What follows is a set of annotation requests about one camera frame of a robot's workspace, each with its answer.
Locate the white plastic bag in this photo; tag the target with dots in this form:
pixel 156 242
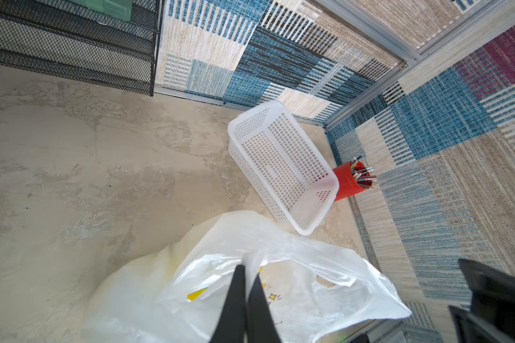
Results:
pixel 177 294

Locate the white perforated plastic basket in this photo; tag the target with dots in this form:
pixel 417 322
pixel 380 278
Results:
pixel 283 165

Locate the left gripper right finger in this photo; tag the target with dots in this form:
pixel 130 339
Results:
pixel 260 324

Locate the red pen cup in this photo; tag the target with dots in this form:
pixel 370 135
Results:
pixel 347 185

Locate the black wire shelf rack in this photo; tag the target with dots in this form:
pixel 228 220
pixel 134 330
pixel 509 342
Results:
pixel 66 39

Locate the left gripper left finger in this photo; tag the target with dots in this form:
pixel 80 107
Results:
pixel 231 325

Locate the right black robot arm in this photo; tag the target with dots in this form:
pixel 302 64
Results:
pixel 491 317

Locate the green board on shelf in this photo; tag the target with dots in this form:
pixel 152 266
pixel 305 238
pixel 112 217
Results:
pixel 119 9

